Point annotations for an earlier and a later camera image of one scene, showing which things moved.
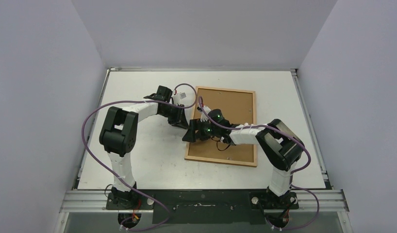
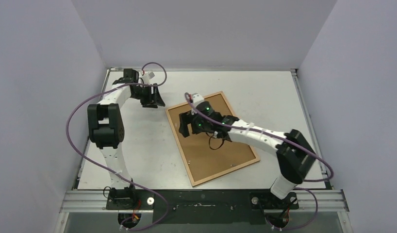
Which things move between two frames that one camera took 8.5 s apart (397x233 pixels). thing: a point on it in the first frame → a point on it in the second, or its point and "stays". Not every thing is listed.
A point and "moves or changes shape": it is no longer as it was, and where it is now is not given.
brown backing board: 238,108 moves or changes shape
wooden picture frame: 221,161 → 221,173
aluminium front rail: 309,202 stays
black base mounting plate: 203,206 stays
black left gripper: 180,120 → 153,100
